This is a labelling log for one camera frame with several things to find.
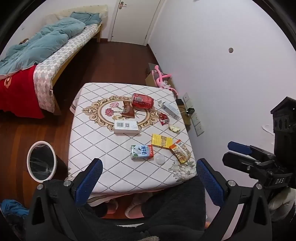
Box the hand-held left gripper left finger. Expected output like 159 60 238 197
24 158 103 241

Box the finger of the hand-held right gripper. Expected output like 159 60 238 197
228 141 275 163
222 151 263 178

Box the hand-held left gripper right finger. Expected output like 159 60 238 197
196 158 272 241

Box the orange snack packet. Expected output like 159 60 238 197
169 139 191 164

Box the black trash bin white rim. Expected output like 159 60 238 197
26 141 68 182

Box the yellow box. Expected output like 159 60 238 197
151 134 174 148

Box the red candy wrapper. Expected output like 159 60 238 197
159 113 170 126

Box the white and blue long box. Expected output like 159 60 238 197
158 100 181 120

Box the brown snack wrapper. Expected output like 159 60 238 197
121 101 135 119

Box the pink slipper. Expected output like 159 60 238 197
125 204 145 219
102 200 119 215

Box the table with patterned cloth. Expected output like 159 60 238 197
67 82 197 202

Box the blue cloth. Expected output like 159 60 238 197
0 199 29 219

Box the pink toy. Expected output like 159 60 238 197
154 65 178 95

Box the red blanket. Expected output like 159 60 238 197
0 65 45 119

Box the cardboard box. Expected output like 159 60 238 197
145 63 176 90

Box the bed with blue blanket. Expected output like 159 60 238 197
0 5 109 116

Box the bed with red blanket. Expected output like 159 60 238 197
33 23 100 114

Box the blue quilt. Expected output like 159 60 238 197
0 11 102 75

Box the white door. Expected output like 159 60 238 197
110 0 163 45

